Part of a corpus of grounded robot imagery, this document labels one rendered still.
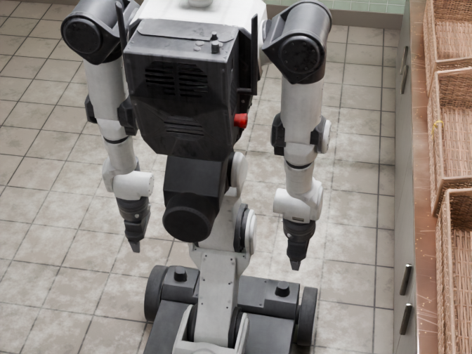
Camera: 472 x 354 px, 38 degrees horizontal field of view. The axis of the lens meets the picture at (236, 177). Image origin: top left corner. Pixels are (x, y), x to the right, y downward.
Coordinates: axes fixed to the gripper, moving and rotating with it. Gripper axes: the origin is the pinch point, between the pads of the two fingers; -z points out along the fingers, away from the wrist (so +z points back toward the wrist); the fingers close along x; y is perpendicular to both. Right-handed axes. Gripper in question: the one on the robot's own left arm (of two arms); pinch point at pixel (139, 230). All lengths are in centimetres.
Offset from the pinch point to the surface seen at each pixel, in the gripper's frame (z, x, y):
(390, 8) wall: -79, 216, -82
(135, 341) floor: -56, -10, 6
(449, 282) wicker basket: 21, -18, -84
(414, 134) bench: -6, 55, -81
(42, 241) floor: -63, 30, 56
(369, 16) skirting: -84, 214, -71
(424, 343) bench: 8, -28, -81
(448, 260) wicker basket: 20, -11, -84
